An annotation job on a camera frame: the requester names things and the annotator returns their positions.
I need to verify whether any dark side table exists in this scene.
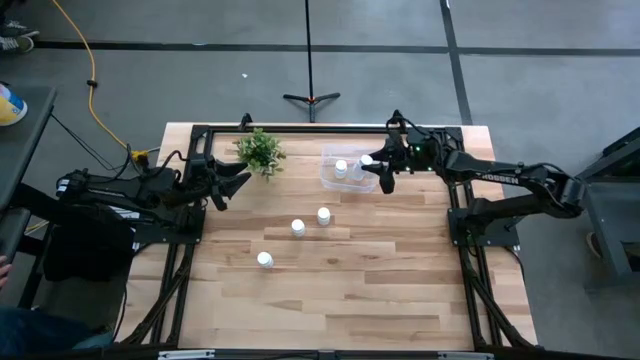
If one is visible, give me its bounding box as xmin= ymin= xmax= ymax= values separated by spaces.
xmin=0 ymin=85 xmax=59 ymax=211

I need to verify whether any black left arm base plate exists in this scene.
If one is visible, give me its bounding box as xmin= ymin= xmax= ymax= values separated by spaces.
xmin=132 ymin=204 xmax=207 ymax=246

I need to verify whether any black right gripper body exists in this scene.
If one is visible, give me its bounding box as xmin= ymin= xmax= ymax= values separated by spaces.
xmin=383 ymin=128 xmax=437 ymax=174

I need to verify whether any yellow extension cable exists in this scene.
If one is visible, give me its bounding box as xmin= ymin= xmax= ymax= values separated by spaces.
xmin=49 ymin=0 xmax=151 ymax=164

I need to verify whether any dark metal cart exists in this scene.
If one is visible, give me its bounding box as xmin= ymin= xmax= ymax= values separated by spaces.
xmin=574 ymin=127 xmax=640 ymax=286

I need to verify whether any black tripod stand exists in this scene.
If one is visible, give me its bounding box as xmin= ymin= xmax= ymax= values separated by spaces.
xmin=282 ymin=0 xmax=342 ymax=124

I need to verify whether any black aluminium table frame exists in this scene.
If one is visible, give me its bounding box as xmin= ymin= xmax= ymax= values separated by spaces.
xmin=117 ymin=112 xmax=539 ymax=351

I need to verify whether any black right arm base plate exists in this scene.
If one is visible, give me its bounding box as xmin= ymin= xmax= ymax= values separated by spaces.
xmin=447 ymin=207 xmax=521 ymax=249

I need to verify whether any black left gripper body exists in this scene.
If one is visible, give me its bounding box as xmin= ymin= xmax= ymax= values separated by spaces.
xmin=187 ymin=154 xmax=223 ymax=200

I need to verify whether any black equipment box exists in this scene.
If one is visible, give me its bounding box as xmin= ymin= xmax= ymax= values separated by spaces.
xmin=42 ymin=209 xmax=137 ymax=282

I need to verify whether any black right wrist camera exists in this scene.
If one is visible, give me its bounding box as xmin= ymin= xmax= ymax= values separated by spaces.
xmin=378 ymin=168 xmax=397 ymax=196

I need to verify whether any clear plastic basket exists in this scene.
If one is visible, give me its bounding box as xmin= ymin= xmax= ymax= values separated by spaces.
xmin=317 ymin=144 xmax=382 ymax=195

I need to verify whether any silver metal bracket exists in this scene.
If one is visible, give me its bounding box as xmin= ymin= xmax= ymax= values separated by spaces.
xmin=438 ymin=351 xmax=495 ymax=360
xmin=158 ymin=349 xmax=216 ymax=360

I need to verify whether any yellow and blue container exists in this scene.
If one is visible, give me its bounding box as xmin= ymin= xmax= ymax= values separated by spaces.
xmin=0 ymin=82 xmax=29 ymax=127

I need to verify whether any person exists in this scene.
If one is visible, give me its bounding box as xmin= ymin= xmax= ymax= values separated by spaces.
xmin=0 ymin=254 xmax=115 ymax=351

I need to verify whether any green plant in white pot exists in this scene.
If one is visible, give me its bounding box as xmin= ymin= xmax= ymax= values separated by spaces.
xmin=232 ymin=127 xmax=288 ymax=184

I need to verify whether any person's shoe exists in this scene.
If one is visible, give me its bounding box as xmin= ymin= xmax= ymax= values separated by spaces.
xmin=585 ymin=230 xmax=607 ymax=260
xmin=0 ymin=19 xmax=40 ymax=39
xmin=0 ymin=35 xmax=35 ymax=54

